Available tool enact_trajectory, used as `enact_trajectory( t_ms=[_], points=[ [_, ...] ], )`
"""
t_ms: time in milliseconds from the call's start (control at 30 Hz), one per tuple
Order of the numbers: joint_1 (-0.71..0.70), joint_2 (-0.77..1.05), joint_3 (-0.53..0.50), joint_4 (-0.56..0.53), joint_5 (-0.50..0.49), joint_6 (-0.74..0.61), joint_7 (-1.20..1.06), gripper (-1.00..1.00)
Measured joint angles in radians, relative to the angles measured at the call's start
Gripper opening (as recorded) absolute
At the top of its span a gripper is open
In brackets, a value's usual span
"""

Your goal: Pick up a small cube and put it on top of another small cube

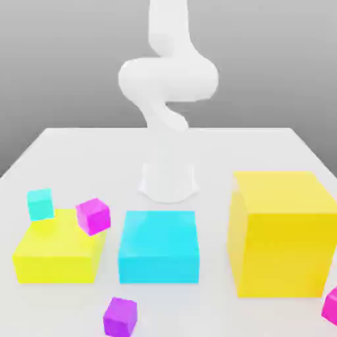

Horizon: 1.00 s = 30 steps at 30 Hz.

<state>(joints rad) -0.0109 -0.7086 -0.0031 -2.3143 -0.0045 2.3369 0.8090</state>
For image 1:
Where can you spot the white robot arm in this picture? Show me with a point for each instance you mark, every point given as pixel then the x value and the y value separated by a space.
pixel 168 76

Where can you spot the small magenta cube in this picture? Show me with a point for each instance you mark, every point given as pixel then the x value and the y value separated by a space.
pixel 93 217

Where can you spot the small cyan cube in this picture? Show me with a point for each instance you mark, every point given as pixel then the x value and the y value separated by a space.
pixel 40 204

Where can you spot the small purple cube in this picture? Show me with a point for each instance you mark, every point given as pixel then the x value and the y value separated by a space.
pixel 120 317

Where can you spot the small pink cube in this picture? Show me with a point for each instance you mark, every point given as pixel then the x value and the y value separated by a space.
pixel 331 306

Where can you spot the large cyan box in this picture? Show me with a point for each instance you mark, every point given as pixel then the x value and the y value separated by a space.
pixel 158 247

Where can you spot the large golden yellow box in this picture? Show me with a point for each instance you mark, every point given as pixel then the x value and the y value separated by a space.
pixel 283 242

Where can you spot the large lime yellow box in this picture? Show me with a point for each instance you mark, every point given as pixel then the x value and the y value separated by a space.
pixel 56 254

